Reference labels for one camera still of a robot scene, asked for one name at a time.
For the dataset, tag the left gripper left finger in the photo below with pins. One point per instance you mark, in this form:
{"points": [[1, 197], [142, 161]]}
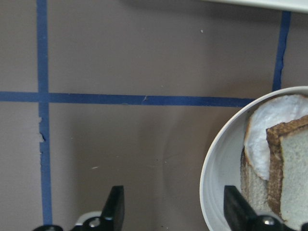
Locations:
{"points": [[112, 216]]}

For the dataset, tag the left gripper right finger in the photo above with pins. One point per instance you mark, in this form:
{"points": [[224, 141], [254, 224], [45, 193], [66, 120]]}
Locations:
{"points": [[239, 215]]}

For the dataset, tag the white round plate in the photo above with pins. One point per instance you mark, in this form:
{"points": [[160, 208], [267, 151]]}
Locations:
{"points": [[222, 162]]}

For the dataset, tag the bread slice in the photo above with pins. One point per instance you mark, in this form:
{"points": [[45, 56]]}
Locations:
{"points": [[288, 177], [254, 176]]}

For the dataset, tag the bread slice on plate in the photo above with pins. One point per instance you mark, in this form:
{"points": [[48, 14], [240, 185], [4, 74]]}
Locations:
{"points": [[254, 176]]}

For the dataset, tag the fried egg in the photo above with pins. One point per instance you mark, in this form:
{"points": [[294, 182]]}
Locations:
{"points": [[274, 111]]}

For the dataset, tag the white bear tray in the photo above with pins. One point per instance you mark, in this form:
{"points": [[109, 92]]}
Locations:
{"points": [[298, 6]]}

